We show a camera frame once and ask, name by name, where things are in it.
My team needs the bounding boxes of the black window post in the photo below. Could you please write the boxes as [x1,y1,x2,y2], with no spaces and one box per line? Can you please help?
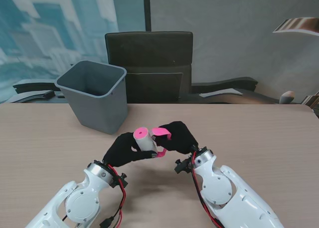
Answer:
[143,0,152,32]

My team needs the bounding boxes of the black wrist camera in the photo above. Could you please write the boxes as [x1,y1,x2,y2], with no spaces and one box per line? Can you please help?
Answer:
[112,172,129,188]
[174,158,194,174]

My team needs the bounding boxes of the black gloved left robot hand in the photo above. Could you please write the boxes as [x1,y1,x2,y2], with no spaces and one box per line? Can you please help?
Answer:
[102,132,158,169]

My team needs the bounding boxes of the black curved panel stack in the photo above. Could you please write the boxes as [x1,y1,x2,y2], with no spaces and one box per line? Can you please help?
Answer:
[12,78,60,94]

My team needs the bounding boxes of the grey plastic waste bin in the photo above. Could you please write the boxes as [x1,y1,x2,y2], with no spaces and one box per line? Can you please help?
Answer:
[55,60,129,135]

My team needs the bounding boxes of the red black left arm cables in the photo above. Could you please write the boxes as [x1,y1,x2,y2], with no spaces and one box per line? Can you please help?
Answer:
[62,163,128,228]

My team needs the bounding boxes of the pink lint roller handle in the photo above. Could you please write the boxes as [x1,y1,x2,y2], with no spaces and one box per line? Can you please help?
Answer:
[151,127,173,159]

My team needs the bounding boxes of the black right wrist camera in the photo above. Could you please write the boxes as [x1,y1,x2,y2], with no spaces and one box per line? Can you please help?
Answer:
[174,158,194,174]

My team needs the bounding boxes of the wooden furniture corner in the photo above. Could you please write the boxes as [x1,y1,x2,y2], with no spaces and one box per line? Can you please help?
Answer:
[301,94,319,105]

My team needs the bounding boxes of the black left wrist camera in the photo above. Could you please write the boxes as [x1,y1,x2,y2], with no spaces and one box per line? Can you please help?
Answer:
[112,172,129,188]

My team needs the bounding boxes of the black office chair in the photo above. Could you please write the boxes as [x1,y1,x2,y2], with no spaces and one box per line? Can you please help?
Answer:
[104,31,194,104]

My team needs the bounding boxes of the brown white curved shelf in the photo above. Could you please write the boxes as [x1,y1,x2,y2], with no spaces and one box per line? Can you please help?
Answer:
[272,17,319,36]

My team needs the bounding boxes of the red black right arm cables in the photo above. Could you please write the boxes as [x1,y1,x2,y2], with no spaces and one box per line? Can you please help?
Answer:
[190,150,222,228]

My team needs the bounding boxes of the grey orange round object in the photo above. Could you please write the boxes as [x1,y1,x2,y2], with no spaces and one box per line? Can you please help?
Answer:
[279,90,296,104]

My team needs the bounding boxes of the white paper sheet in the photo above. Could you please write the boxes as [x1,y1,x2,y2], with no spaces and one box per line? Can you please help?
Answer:
[198,88,244,98]

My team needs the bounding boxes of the white lint roller refill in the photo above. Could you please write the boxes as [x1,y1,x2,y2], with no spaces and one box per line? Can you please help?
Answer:
[133,127,158,152]

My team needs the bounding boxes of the red black arm cables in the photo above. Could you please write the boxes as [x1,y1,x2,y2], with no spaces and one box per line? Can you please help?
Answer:
[62,163,128,228]
[190,150,222,228]

